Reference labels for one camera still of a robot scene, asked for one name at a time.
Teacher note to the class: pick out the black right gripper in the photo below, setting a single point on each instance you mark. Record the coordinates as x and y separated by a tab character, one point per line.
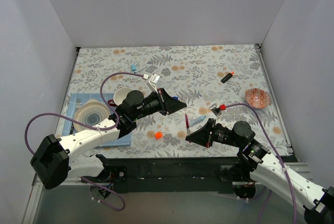
210	133

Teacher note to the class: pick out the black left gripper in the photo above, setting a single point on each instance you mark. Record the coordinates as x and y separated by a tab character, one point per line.
162	102

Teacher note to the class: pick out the light blue highlighter marker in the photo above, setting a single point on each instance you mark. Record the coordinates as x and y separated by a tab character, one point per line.
196	121

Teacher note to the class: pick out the pink red pen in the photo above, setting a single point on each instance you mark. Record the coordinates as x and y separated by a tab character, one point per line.
187	124

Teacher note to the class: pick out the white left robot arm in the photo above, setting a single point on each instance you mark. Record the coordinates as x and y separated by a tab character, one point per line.
58	159

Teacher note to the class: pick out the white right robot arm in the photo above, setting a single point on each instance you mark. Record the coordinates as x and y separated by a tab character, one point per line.
261	165

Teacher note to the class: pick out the orange highlighter cap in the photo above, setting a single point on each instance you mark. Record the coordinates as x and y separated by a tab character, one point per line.
158	135

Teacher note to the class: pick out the brown white mug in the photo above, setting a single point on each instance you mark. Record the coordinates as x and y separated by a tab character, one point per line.
119	96

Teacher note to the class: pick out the black orange highlighter marker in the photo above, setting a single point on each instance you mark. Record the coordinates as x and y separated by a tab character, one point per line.
227	77

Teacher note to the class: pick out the red patterned bowl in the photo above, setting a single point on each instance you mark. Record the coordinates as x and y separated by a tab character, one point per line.
257	98

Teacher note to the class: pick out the cream ceramic plate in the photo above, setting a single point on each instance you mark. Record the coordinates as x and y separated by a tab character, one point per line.
92	113

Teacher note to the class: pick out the light blue checkered cloth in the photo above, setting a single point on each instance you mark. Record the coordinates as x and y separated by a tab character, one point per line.
75	102

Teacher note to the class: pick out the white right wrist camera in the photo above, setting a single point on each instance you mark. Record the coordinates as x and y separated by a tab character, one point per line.
215	109

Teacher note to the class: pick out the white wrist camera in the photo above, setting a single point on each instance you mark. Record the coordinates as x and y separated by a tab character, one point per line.
152	82
215	109

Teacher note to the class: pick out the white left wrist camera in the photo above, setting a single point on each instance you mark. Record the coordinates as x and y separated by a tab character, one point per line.
152	82

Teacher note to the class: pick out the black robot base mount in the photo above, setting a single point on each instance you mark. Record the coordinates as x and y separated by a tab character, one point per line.
221	175

